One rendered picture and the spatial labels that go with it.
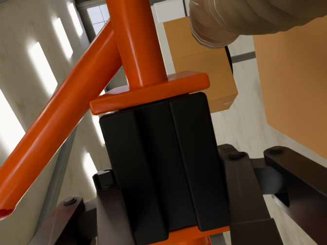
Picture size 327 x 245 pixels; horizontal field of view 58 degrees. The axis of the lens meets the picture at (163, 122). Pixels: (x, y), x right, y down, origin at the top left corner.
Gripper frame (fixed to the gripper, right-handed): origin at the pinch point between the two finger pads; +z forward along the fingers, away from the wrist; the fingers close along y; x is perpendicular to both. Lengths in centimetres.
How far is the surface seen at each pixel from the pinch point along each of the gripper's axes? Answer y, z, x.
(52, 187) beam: -272, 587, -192
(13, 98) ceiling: -280, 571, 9
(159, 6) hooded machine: 54, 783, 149
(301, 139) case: 12.7, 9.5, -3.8
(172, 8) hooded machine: 85, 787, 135
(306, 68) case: 12.7, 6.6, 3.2
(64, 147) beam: -269, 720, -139
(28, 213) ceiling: -282, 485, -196
